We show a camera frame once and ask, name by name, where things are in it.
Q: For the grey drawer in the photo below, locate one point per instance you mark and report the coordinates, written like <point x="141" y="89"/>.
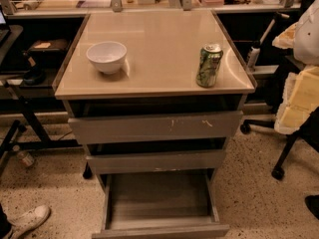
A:
<point x="155" y="127"/>
<point x="156" y="161"/>
<point x="160" y="205"/>

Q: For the black office chair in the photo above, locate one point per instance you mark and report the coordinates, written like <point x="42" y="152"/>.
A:
<point x="271" y="92"/>

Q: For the green soda can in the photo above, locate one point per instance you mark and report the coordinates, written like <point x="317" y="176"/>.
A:
<point x="209" y="63"/>

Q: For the white sneaker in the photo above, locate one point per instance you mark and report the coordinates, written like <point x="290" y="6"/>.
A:
<point x="17" y="227"/>

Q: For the person in white shirt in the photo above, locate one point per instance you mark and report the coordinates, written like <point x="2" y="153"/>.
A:
<point x="306" y="39"/>

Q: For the plastic water bottle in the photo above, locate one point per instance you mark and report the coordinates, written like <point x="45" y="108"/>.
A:
<point x="24" y="156"/>

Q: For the black box with label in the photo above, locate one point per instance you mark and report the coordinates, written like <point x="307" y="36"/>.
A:
<point x="42" y="48"/>

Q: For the yellow foam cushion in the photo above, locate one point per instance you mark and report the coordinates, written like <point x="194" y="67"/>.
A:
<point x="301" y="90"/>

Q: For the grey drawer cabinet with top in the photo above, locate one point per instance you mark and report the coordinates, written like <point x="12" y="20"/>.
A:
<point x="157" y="78"/>

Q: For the grey middle drawer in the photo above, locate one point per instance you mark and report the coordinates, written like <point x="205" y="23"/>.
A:
<point x="156" y="161"/>

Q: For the grey top drawer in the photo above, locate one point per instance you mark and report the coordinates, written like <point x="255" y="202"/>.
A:
<point x="155" y="127"/>

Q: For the grey bottom drawer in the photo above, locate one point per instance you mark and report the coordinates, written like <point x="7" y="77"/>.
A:
<point x="160" y="205"/>

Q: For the white ceramic bowl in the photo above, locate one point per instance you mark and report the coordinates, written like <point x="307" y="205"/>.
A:
<point x="107" y="57"/>

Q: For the dark round object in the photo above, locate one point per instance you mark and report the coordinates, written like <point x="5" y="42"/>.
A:
<point x="34" y="77"/>

